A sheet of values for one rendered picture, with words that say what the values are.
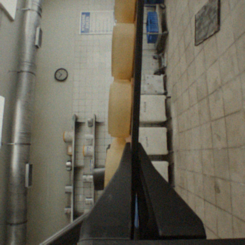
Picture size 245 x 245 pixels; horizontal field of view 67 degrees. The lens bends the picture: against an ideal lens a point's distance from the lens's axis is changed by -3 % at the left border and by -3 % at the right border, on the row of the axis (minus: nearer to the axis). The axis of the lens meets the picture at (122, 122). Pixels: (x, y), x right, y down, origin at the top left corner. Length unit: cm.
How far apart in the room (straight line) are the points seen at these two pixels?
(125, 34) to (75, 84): 450
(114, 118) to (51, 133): 440
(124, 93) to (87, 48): 485
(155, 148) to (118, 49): 352
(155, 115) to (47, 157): 250
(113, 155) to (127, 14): 13
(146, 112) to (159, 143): 65
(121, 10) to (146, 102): 357
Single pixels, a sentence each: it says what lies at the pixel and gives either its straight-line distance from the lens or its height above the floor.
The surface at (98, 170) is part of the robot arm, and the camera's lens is 63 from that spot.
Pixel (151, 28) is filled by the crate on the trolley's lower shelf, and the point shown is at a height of 34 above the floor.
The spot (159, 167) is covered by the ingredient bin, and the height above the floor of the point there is 28.
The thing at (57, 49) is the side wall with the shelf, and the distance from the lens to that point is 516.
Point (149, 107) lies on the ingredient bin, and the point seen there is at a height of 43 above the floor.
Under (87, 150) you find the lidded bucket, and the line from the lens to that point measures 404.
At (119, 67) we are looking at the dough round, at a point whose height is 100.
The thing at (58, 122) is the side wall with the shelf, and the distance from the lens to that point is 453.
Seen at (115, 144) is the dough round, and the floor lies 100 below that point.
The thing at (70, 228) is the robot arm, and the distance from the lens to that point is 67.
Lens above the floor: 99
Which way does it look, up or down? 1 degrees down
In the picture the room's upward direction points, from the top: 90 degrees counter-clockwise
